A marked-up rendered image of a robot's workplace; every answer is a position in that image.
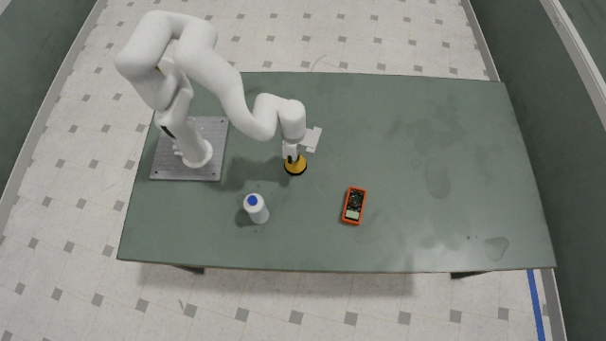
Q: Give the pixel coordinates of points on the yellow service bell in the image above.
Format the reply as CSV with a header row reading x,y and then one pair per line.
x,y
297,167

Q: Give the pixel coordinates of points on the white bottle with blue cap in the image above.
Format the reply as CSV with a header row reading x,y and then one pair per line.
x,y
256,208

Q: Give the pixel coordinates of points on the orange digital multimeter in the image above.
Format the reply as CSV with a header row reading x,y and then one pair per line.
x,y
354,206

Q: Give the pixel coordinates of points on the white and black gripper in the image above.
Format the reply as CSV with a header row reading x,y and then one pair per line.
x,y
291,150

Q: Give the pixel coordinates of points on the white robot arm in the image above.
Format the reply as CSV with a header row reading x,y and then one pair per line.
x,y
194,55

